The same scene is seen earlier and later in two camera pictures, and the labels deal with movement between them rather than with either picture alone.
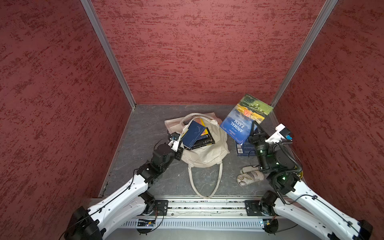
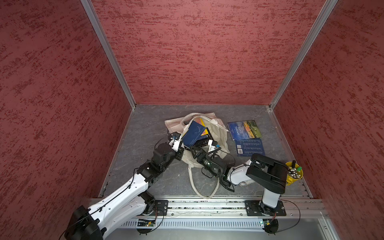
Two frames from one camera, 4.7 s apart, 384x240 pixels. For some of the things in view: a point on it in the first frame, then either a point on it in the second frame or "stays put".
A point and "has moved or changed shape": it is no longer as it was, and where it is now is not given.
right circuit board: (270, 226) stays put
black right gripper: (257, 137) -> (205, 153)
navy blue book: (247, 148) stays put
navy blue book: (193, 134) stays put
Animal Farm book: (238, 124) has moved or changed shape
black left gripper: (179, 153) stays put
